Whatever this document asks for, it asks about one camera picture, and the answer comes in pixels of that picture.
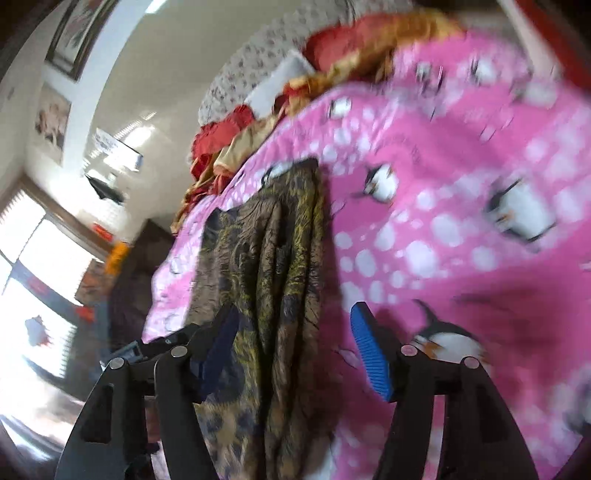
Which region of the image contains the red ruffled pillow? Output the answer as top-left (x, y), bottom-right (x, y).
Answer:
top-left (190, 104), bottom-right (256, 180)
top-left (301, 13), bottom-right (400, 72)

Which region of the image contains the white pillow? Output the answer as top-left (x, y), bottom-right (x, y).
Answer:
top-left (245, 50), bottom-right (315, 120)

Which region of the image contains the dark floral patterned garment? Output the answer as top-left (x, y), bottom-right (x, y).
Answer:
top-left (186, 158), bottom-right (327, 479)

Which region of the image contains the framed picture lower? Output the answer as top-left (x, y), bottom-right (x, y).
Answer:
top-left (34, 84), bottom-right (71, 154)

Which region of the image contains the framed picture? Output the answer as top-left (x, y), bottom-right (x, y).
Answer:
top-left (45, 0), bottom-right (119, 81)
top-left (34, 84), bottom-right (71, 154)

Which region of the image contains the pink penguin blanket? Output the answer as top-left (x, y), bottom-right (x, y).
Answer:
top-left (142, 32), bottom-right (590, 479)

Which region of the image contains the window with red decorations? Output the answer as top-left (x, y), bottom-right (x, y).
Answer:
top-left (1, 176), bottom-right (106, 385)

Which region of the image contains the wall calendar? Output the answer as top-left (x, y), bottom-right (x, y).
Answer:
top-left (93, 128), bottom-right (143, 172)

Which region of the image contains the framed picture upper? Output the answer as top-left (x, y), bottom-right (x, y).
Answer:
top-left (45, 0), bottom-right (119, 81)

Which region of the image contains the red ruffled left pillow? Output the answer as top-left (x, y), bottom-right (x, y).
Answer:
top-left (301, 13), bottom-right (400, 72)

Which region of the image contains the red ruffled right pillow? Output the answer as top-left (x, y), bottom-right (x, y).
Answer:
top-left (190, 104), bottom-right (256, 180)

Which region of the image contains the yellow item on desk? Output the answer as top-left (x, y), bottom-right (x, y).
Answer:
top-left (104, 241), bottom-right (130, 277)

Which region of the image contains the floral grey quilt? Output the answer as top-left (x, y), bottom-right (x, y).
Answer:
top-left (197, 1), bottom-right (349, 126)

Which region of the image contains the dark cloth on wall hook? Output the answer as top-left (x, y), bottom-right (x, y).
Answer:
top-left (85, 175), bottom-right (125, 205)

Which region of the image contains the red yellow fleece blanket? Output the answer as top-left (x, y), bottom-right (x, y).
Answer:
top-left (170, 8), bottom-right (465, 234)

